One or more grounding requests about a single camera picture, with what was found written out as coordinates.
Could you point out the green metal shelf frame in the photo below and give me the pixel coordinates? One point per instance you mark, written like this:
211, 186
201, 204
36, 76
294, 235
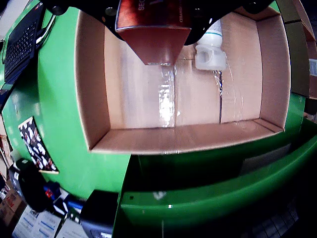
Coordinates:
198, 188

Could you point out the open cardboard box with flap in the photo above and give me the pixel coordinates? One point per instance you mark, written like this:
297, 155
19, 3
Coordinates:
304, 15

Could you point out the blue red small item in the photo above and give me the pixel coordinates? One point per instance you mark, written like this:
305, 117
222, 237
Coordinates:
50, 192

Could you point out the white spray bottle teal label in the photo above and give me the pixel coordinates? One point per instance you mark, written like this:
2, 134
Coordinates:
210, 57

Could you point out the black rounded object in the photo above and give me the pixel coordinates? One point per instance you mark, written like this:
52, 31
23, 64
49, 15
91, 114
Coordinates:
31, 186

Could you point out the white printed papers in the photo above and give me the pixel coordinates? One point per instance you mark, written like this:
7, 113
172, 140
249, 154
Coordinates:
44, 225

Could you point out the red brown product box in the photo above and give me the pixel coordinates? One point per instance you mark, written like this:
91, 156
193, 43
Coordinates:
153, 37

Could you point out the red printed cardboard box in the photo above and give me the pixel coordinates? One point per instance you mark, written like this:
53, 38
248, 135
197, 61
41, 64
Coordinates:
10, 205

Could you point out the black white patterned card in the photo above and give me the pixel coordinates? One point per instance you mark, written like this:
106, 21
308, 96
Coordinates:
37, 146

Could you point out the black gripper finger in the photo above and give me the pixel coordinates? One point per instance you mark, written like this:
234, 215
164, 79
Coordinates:
223, 7
84, 15

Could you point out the shallow cardboard tray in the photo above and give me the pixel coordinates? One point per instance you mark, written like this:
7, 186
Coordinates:
193, 99

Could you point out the dark keyboard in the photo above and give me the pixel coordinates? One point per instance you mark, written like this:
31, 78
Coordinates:
275, 220

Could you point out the black keyboard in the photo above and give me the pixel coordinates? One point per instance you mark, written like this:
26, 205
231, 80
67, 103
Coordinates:
22, 42

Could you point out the black desktop device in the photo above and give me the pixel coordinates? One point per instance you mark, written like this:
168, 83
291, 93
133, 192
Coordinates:
99, 215

